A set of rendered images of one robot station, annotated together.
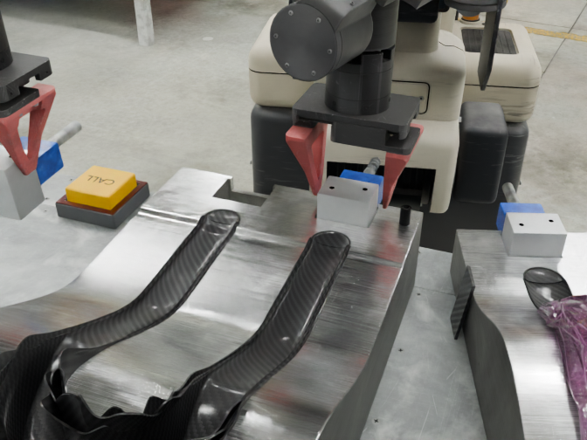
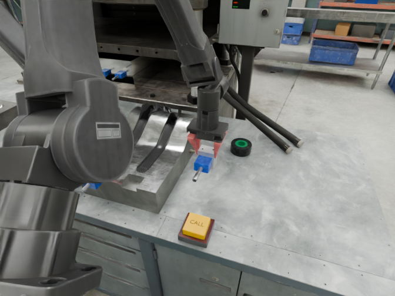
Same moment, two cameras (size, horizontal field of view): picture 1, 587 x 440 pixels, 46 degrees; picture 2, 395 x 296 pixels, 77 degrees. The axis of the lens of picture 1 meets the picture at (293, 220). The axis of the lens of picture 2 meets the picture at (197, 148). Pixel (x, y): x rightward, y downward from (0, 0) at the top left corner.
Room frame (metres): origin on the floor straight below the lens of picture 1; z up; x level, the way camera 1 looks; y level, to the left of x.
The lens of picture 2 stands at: (1.12, 0.22, 1.39)
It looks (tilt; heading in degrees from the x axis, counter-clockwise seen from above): 36 degrees down; 178
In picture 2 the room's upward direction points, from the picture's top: straight up
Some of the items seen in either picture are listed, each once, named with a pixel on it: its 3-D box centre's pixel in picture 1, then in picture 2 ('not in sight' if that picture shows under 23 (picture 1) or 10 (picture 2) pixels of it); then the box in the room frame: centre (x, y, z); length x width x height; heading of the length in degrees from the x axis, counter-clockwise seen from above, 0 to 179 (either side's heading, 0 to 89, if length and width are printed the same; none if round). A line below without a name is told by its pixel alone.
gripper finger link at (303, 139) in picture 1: (332, 152); not in sight; (0.57, -0.04, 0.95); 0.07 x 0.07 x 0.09; 70
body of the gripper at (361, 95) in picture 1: (358, 82); not in sight; (0.57, -0.06, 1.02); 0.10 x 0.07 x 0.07; 70
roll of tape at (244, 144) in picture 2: not in sight; (240, 147); (0.34, 0.41, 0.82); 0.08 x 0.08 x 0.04
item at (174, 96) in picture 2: not in sight; (136, 73); (-0.66, -0.17, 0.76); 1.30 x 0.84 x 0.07; 70
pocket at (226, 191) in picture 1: (245, 205); (133, 185); (0.60, 0.05, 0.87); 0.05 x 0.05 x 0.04; 70
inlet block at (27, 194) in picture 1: (37, 155); (202, 165); (0.59, 0.25, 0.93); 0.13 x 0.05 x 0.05; 159
